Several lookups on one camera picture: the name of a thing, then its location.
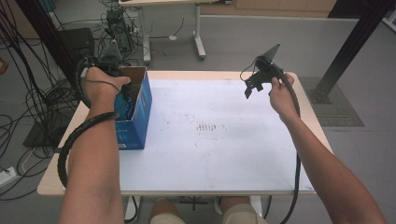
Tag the person's leg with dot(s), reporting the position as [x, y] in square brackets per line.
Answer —
[239, 211]
[166, 213]

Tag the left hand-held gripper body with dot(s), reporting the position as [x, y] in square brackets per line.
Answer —
[112, 60]

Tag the blue cardboard box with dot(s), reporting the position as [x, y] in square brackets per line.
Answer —
[138, 124]

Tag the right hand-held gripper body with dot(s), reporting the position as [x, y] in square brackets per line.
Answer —
[266, 73]

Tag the person's left leg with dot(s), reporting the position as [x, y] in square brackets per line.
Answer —
[166, 213]

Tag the black floor plate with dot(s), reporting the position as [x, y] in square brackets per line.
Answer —
[40, 137]

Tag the black box on floor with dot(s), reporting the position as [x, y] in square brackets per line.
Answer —
[76, 42]

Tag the wooden cabinet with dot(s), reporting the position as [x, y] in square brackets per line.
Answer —
[280, 7]

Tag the black metal frame post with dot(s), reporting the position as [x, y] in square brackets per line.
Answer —
[46, 40]
[351, 46]

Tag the grey floor mat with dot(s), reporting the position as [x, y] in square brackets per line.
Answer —
[339, 112]

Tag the white-legged desk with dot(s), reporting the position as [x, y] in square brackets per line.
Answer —
[200, 43]

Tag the white adapter plug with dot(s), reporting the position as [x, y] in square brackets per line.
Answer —
[172, 37]

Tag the white table mat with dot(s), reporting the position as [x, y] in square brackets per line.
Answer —
[218, 149]

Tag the person's right hand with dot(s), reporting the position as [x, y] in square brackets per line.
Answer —
[281, 99]

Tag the white power strip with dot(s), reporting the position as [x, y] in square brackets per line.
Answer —
[7, 176]

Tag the person's left hand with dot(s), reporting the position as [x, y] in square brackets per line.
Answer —
[99, 87]

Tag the person's right leg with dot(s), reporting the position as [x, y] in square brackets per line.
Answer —
[239, 211]

